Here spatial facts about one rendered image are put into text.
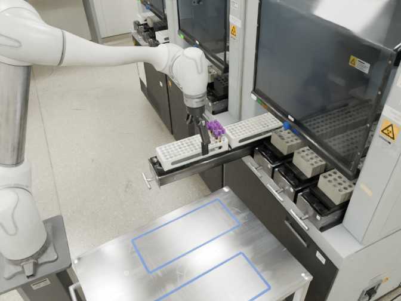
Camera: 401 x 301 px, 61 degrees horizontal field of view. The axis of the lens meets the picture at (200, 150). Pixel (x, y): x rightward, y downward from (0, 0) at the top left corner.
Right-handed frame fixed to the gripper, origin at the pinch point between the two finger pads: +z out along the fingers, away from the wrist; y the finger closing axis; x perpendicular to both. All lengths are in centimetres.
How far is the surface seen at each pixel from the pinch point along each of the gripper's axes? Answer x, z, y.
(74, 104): -40, 85, -215
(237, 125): 20.7, -0.4, -2.7
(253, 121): 29.4, 0.1, -2.4
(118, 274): -47, 3, 42
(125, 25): 52, 66, -350
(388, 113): 32, -37, 56
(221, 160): 7.7, 7.5, 6.8
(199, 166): -3.1, 6.7, 6.8
